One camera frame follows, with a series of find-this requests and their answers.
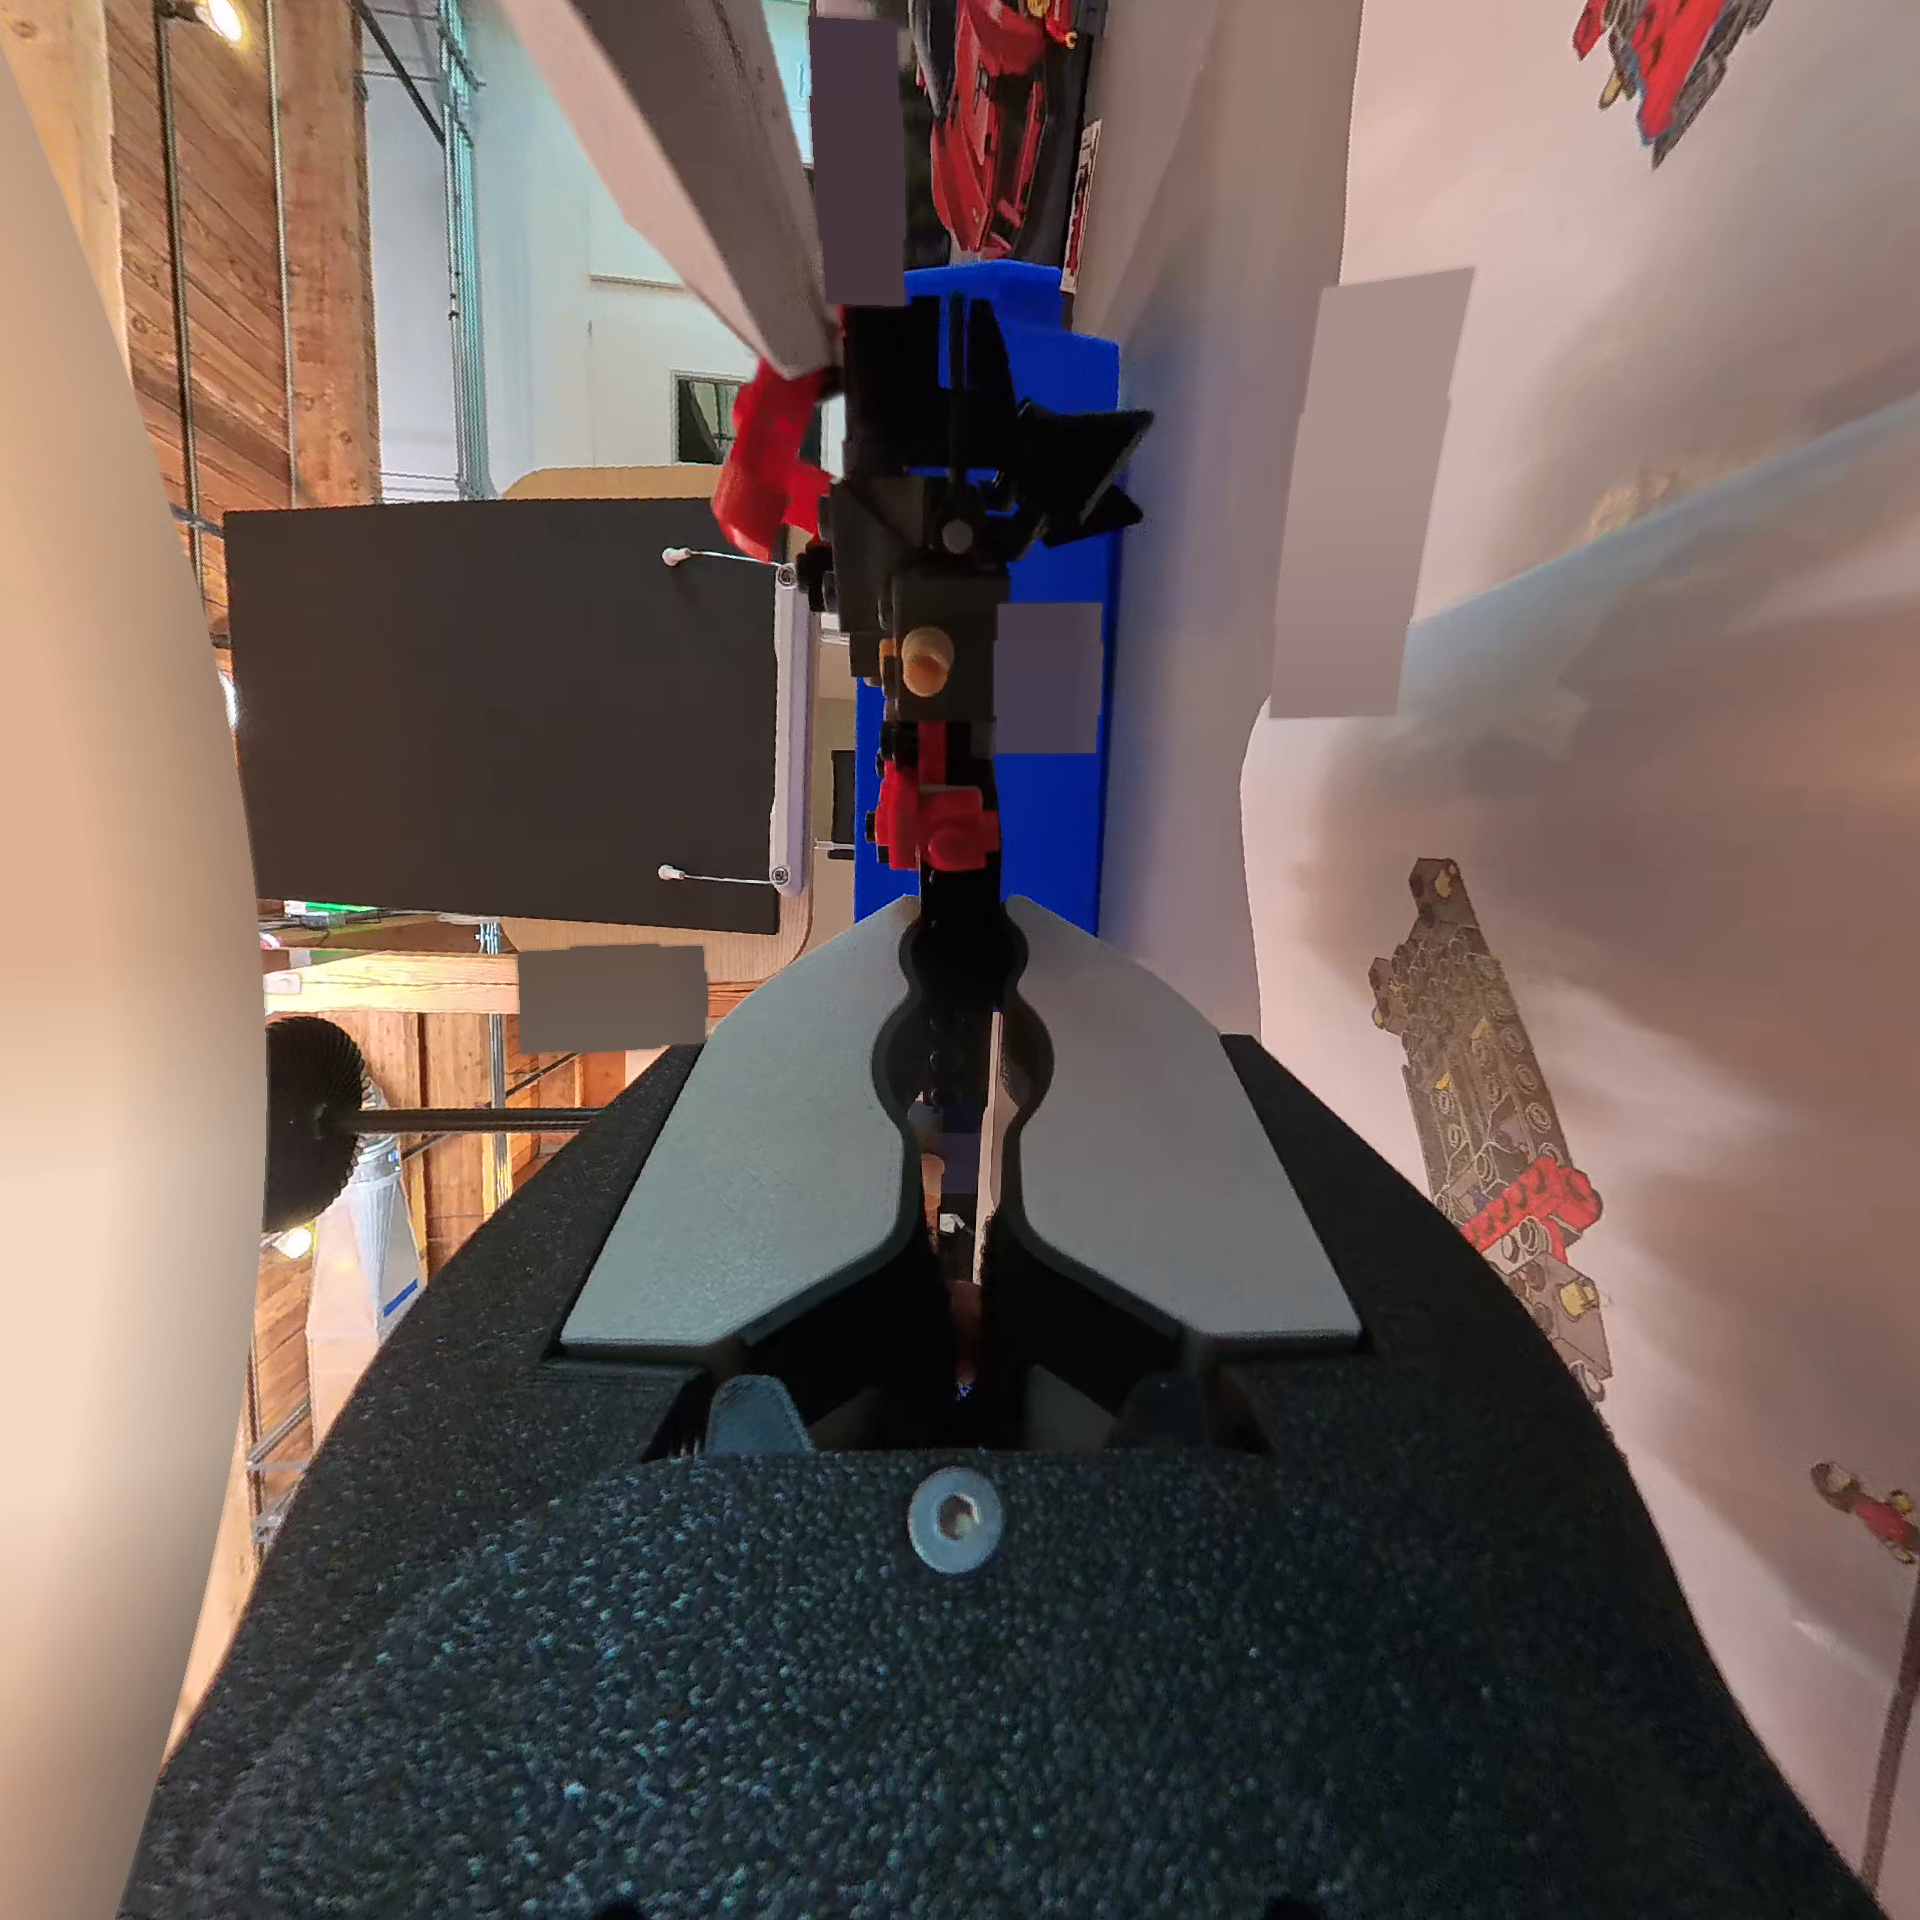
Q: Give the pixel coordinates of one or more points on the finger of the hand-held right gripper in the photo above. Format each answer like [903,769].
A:
[645,120]
[772,120]

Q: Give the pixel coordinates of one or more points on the lego car chassis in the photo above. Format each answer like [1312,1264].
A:
[938,631]

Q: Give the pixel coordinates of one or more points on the red t-shaped lego piece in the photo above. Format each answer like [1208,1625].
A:
[765,465]

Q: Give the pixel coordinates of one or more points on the black floor lamp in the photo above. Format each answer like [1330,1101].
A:
[309,1119]

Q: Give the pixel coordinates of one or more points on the black lego set box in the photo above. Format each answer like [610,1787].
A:
[991,135]

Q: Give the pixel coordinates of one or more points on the blue bin with black divider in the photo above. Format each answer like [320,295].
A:
[1065,840]

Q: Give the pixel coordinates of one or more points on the black board on wooden stand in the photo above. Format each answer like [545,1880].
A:
[494,704]

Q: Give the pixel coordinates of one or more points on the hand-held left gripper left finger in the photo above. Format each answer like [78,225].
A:
[751,1170]

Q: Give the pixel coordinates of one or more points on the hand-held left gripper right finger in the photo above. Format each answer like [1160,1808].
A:
[1184,1184]

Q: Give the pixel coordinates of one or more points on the white instruction booklet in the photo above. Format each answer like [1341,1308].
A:
[1650,1201]

